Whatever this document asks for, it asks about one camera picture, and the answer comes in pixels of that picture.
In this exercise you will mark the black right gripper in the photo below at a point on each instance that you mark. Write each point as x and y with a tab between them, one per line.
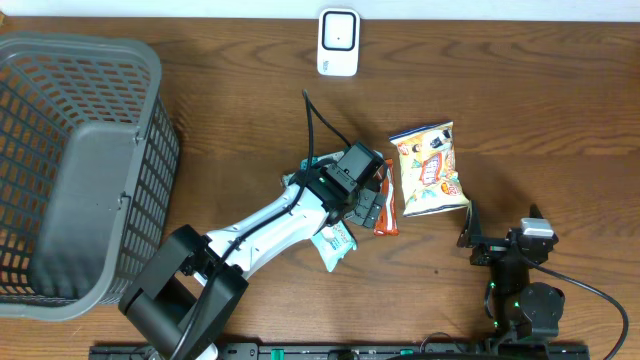
491	248

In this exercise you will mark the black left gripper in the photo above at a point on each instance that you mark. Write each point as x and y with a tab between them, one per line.
366	208

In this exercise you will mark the red snack bar wrapper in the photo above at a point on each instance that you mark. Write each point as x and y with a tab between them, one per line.
386	224

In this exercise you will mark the light blue candy packet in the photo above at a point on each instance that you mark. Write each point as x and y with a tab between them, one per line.
333	243

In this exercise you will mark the yellow snack chips bag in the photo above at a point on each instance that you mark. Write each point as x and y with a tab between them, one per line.
429	180

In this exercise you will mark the teal mouthwash bottle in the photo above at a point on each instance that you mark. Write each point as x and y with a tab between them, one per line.
323	160

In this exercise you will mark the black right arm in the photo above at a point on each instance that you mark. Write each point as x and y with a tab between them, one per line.
522	310

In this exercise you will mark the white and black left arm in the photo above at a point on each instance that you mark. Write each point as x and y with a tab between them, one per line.
185	295

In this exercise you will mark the white barcode scanner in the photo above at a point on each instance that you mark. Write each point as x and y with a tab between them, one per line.
338	42

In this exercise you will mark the grey plastic mesh basket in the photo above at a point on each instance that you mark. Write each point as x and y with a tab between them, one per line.
88	160

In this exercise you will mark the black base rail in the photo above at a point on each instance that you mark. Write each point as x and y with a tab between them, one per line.
253	351

